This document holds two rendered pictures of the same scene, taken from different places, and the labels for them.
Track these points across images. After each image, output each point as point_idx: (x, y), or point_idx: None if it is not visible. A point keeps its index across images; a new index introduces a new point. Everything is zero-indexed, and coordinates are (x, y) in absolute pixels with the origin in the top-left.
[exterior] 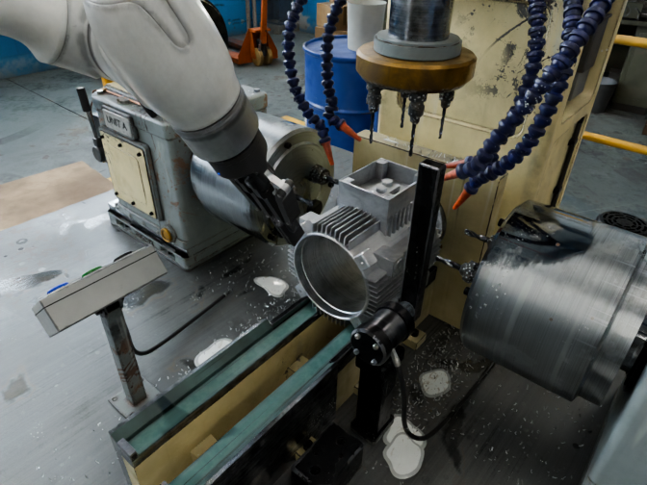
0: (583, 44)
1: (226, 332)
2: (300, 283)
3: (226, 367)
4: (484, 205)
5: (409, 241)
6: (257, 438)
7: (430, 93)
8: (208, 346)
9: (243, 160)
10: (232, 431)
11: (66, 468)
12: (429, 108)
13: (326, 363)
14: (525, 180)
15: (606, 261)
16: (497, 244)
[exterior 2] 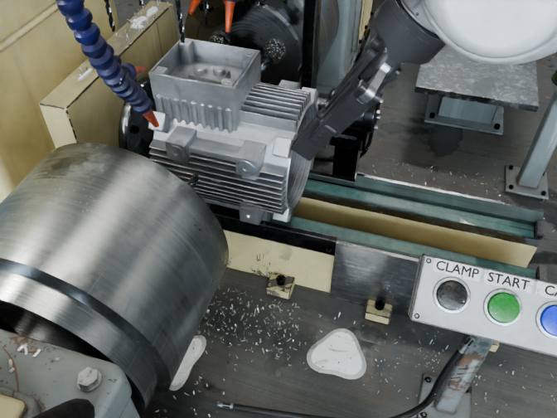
0: None
1: (297, 367)
2: (289, 206)
3: (410, 255)
4: (174, 38)
5: (315, 39)
6: (462, 194)
7: (1, 6)
8: (331, 375)
9: None
10: (463, 221)
11: (550, 413)
12: (10, 26)
13: (352, 188)
14: (113, 17)
15: None
16: (293, 2)
